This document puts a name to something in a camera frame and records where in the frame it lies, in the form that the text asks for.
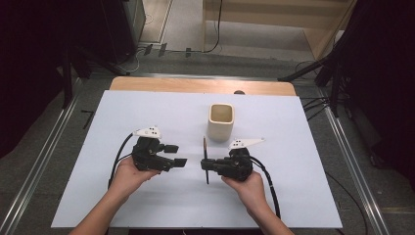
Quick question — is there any metal floor rail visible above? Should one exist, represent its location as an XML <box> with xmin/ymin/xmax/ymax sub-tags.
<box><xmin>129</xmin><ymin>72</ymin><xmax>282</xmax><ymax>81</ymax></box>
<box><xmin>317</xmin><ymin>88</ymin><xmax>391</xmax><ymax>235</ymax></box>
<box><xmin>0</xmin><ymin>77</ymin><xmax>83</xmax><ymax>235</ymax></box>

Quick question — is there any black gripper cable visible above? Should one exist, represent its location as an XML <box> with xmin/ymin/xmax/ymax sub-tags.
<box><xmin>249</xmin><ymin>155</ymin><xmax>282</xmax><ymax>220</ymax></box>
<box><xmin>108</xmin><ymin>132</ymin><xmax>135</xmax><ymax>190</ymax></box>

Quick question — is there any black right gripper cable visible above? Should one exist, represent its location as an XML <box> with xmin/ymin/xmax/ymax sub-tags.
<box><xmin>249</xmin><ymin>155</ymin><xmax>282</xmax><ymax>220</ymax></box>

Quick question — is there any bundle of black cables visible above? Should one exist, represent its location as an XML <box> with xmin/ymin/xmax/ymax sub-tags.
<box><xmin>299</xmin><ymin>95</ymin><xmax>331</xmax><ymax>122</ymax></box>

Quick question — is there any thin black floor cable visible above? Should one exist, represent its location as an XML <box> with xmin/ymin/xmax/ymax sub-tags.
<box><xmin>325</xmin><ymin>171</ymin><xmax>370</xmax><ymax>235</ymax></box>

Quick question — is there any light wooden shelf unit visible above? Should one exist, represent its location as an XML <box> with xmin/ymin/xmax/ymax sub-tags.
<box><xmin>202</xmin><ymin>0</ymin><xmax>359</xmax><ymax>62</ymax></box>

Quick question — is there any person's right hand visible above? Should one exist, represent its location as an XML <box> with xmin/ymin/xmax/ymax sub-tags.
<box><xmin>220</xmin><ymin>169</ymin><xmax>267</xmax><ymax>214</ymax></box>

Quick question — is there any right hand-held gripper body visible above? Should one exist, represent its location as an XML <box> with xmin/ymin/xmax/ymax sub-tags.
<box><xmin>210</xmin><ymin>137</ymin><xmax>266</xmax><ymax>182</ymax></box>

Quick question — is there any beige square pen holder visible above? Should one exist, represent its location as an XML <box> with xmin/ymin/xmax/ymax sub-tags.
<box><xmin>207</xmin><ymin>103</ymin><xmax>236</xmax><ymax>143</ymax></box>

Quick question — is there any black metal stand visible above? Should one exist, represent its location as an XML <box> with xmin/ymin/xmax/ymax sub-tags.
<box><xmin>61</xmin><ymin>44</ymin><xmax>131</xmax><ymax>110</ymax></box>
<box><xmin>277</xmin><ymin>48</ymin><xmax>347</xmax><ymax>118</ymax></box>

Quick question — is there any white floor cable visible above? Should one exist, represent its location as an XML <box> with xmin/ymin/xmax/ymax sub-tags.
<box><xmin>124</xmin><ymin>45</ymin><xmax>149</xmax><ymax>74</ymax></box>

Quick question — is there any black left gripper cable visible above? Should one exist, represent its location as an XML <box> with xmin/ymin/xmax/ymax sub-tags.
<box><xmin>108</xmin><ymin>132</ymin><xmax>135</xmax><ymax>190</ymax></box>

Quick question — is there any person's left hand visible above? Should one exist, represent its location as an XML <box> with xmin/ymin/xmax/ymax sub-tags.
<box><xmin>110</xmin><ymin>155</ymin><xmax>162</xmax><ymax>198</ymax></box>

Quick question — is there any black hanging cable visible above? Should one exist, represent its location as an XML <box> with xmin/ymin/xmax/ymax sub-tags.
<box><xmin>203</xmin><ymin>0</ymin><xmax>225</xmax><ymax>54</ymax></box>

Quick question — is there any dark cabinet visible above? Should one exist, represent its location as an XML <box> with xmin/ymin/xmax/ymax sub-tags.
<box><xmin>100</xmin><ymin>0</ymin><xmax>147</xmax><ymax>64</ymax></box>

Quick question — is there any white board sheet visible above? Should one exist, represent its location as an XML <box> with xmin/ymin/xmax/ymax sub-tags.
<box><xmin>50</xmin><ymin>89</ymin><xmax>344</xmax><ymax>229</ymax></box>

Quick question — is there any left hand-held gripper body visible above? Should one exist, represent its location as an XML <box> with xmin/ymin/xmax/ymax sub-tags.
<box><xmin>131</xmin><ymin>125</ymin><xmax>177</xmax><ymax>173</ymax></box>

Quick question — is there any dark curtain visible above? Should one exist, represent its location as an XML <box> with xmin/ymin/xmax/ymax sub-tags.
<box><xmin>0</xmin><ymin>0</ymin><xmax>111</xmax><ymax>160</ymax></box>
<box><xmin>339</xmin><ymin>0</ymin><xmax>415</xmax><ymax>185</ymax></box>

